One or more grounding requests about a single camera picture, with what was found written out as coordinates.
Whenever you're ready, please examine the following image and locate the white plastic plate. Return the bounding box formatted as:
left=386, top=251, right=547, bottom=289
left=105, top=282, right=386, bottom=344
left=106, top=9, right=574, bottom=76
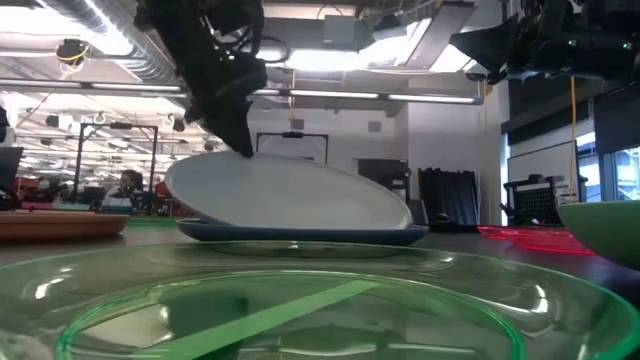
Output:
left=164, top=151, right=414, bottom=231

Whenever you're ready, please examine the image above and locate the long ceiling light bar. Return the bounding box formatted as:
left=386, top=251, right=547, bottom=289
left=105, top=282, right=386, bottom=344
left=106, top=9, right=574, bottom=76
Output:
left=0, top=78, right=185, bottom=95
left=251, top=88, right=485, bottom=106

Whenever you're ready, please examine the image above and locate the black pegboard cart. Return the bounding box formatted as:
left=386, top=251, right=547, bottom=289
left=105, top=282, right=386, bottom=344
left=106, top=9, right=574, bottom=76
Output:
left=501, top=173, right=589, bottom=227

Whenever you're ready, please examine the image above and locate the clear red plastic plate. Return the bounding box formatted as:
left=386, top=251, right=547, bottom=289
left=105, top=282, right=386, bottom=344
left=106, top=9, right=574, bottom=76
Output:
left=477, top=224, right=599, bottom=257

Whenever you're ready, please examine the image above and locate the silver ceiling air duct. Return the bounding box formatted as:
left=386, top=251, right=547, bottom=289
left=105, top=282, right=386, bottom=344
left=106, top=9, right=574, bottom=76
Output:
left=42, top=0, right=187, bottom=101

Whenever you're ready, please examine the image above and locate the round black ceiling fixture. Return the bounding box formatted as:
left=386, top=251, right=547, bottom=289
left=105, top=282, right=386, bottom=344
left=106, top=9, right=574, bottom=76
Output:
left=55, top=38, right=92, bottom=67

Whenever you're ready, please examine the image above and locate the yellow hanging cable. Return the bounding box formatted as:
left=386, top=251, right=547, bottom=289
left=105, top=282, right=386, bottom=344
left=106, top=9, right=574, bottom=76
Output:
left=569, top=74, right=578, bottom=204

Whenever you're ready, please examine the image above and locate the low black metal frame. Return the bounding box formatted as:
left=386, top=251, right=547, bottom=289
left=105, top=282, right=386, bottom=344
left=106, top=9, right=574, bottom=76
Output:
left=255, top=130, right=330, bottom=164

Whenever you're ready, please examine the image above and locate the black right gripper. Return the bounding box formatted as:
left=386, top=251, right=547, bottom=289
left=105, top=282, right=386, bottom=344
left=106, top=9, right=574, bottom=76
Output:
left=448, top=4, right=640, bottom=86

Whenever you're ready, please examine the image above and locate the person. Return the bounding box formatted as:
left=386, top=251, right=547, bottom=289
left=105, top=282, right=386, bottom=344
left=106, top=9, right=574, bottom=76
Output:
left=101, top=169, right=147, bottom=215

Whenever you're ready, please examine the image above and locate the tall black metal frame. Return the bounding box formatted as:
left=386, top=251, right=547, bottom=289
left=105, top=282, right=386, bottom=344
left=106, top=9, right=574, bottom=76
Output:
left=73, top=121, right=160, bottom=217

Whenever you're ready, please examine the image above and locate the black curtain panel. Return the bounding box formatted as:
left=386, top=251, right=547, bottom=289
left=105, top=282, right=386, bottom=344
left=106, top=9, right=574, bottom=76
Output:
left=418, top=167, right=480, bottom=229

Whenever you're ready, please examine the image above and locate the orange-red plastic plate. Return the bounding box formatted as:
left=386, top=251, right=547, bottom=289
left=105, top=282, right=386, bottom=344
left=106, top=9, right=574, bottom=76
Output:
left=0, top=209, right=132, bottom=245

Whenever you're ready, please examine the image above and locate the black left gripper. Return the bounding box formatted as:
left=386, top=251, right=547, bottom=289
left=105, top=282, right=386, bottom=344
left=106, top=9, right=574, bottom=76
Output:
left=173, top=29, right=269, bottom=159

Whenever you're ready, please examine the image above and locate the dark cabinet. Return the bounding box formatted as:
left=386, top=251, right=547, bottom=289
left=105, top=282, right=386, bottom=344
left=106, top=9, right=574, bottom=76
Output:
left=356, top=158, right=412, bottom=202

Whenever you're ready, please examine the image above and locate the clear green striped plate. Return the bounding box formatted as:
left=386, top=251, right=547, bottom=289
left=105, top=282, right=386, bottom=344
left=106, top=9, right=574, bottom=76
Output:
left=0, top=239, right=640, bottom=360

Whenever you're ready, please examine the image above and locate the large green plastic plate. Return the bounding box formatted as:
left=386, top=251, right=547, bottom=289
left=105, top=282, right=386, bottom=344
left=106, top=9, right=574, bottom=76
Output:
left=555, top=199, right=640, bottom=271

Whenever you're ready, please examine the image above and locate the dark monitor screen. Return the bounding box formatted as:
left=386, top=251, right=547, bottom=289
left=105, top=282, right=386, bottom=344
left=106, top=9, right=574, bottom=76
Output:
left=0, top=145, right=24, bottom=197

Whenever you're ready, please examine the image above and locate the blue plastic plate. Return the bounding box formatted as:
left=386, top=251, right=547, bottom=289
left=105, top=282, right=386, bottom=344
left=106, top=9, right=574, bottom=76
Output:
left=175, top=217, right=430, bottom=247

